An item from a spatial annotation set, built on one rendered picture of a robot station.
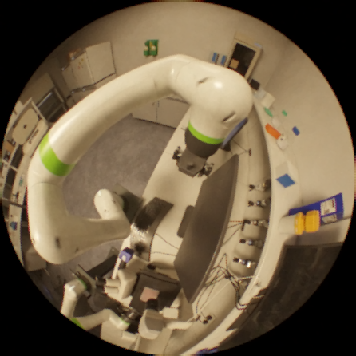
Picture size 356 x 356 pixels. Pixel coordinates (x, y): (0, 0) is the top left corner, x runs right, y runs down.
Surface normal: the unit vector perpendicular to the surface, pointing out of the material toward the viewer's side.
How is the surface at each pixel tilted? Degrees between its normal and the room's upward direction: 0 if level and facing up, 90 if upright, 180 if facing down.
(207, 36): 90
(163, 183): 0
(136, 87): 68
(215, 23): 90
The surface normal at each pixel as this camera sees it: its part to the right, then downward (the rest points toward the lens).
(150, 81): 0.41, 0.59
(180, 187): 0.11, -0.35
